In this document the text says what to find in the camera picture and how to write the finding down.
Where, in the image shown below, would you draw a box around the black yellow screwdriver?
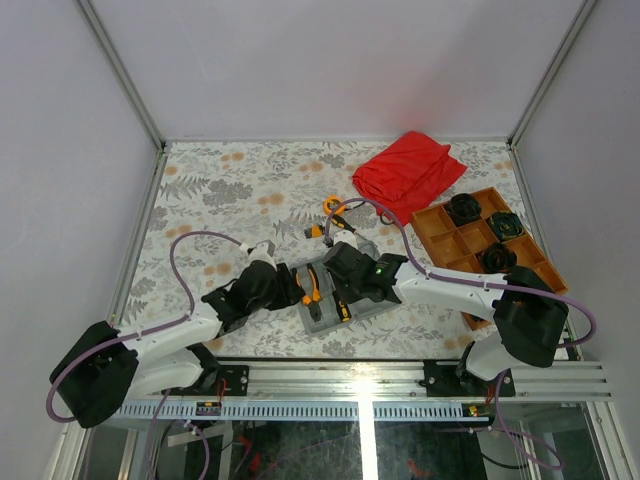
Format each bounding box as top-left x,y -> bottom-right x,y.
337,300 -> 351,322
331,215 -> 356,233

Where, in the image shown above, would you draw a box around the grey plastic tool case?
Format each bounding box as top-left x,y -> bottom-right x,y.
291,241 -> 400,336

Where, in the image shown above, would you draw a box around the orange handled pliers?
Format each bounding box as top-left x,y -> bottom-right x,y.
295,263 -> 323,323

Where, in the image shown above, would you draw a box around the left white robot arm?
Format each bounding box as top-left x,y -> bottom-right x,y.
46,260 -> 304,428

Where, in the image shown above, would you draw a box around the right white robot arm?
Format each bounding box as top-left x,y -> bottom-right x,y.
322,241 -> 568,395

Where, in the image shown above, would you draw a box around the hex key set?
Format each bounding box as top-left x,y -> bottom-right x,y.
304,225 -> 325,239

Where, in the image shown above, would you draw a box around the black tape roll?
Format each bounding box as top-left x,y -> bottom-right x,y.
379,212 -> 395,226

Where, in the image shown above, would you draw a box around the orange tape measure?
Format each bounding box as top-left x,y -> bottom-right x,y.
323,195 -> 345,215

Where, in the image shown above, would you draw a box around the wooden compartment tray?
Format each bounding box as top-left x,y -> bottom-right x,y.
410,186 -> 569,332

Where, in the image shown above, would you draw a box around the red folded cloth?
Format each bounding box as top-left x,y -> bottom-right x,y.
352,131 -> 467,225

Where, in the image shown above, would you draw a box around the black spinning top upper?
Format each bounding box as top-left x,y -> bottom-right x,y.
446,193 -> 482,226

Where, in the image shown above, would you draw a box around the black orange spinning top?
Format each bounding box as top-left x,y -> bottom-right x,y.
478,243 -> 517,274

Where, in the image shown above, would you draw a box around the green black spinning top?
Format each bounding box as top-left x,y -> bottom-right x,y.
486,211 -> 525,242

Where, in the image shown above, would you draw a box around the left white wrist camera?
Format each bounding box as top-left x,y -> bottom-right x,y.
239,240 -> 276,269

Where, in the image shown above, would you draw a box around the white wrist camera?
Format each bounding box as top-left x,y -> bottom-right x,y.
332,230 -> 358,249
239,240 -> 276,269

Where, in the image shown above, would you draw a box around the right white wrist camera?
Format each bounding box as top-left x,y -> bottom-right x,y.
332,230 -> 358,249

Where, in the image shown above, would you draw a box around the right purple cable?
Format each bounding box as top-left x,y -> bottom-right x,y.
324,197 -> 599,471

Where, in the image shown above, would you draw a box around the purple cable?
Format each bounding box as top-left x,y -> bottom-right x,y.
324,197 -> 599,471
45,230 -> 251,480

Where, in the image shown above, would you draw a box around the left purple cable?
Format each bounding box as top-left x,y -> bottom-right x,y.
45,230 -> 251,480

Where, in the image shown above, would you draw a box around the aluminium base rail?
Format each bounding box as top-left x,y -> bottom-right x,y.
114,360 -> 612,422

